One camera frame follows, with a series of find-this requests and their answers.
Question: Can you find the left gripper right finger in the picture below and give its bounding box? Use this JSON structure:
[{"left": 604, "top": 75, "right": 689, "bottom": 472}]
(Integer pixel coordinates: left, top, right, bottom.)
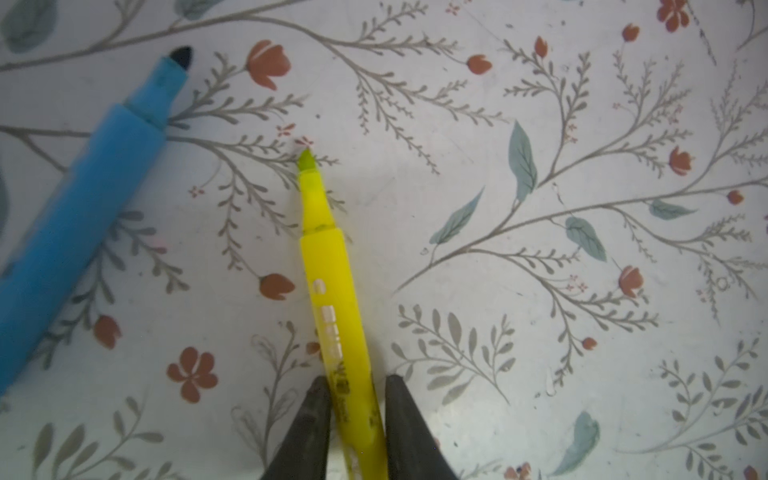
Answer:
[{"left": 385, "top": 374, "right": 458, "bottom": 480}]

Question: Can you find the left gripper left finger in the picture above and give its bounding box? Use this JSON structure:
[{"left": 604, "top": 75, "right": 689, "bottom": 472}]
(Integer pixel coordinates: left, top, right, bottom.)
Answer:
[{"left": 261, "top": 376, "right": 332, "bottom": 480}]

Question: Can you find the yellow highlighter pen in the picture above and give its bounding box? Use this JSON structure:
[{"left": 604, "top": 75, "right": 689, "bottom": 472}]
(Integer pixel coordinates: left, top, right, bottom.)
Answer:
[{"left": 298, "top": 149, "right": 388, "bottom": 480}]

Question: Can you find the blue highlighter pen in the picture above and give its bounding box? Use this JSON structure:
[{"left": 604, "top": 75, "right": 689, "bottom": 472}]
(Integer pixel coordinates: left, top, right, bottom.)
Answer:
[{"left": 1, "top": 46, "right": 193, "bottom": 390}]

